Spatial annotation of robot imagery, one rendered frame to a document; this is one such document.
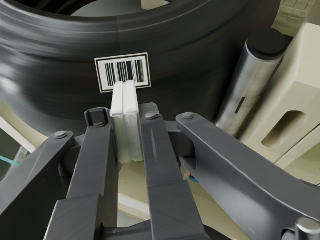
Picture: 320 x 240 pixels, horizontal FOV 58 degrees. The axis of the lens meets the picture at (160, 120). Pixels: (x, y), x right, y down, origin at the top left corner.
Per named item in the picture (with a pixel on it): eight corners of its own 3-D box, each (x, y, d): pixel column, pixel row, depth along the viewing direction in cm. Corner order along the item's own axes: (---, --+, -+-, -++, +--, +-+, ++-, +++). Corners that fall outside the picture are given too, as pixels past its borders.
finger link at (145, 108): (141, 137, 14) (203, 127, 14) (136, 104, 18) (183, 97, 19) (145, 164, 14) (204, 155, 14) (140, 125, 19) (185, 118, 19)
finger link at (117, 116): (132, 163, 16) (118, 165, 16) (130, 117, 22) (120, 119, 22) (124, 113, 15) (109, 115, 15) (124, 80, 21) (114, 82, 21)
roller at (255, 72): (227, 141, 65) (223, 160, 63) (207, 136, 65) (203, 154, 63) (290, 29, 33) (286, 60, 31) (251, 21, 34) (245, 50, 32)
